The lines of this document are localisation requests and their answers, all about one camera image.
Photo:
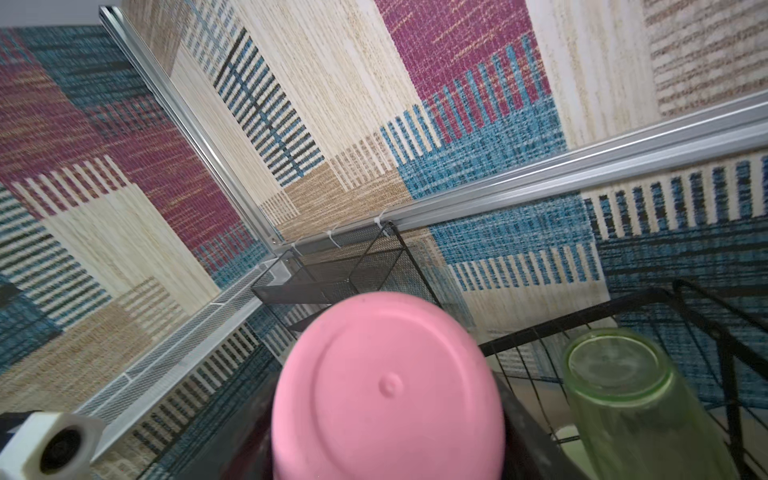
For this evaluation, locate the opaque pink plastic cup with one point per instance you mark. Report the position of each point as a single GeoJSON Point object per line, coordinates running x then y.
{"type": "Point", "coordinates": [386, 386]}

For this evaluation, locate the light green ceramic mug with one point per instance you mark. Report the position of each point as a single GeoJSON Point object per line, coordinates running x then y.
{"type": "Point", "coordinates": [568, 438]}

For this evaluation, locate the black two-tier dish rack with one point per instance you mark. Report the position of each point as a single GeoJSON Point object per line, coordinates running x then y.
{"type": "Point", "coordinates": [720, 350]}

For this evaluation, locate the black mesh shelf unit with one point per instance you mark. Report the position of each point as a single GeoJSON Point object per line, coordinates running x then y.
{"type": "Point", "coordinates": [298, 287]}

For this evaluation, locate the white wire wall basket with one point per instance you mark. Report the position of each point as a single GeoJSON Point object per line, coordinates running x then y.
{"type": "Point", "coordinates": [195, 360]}

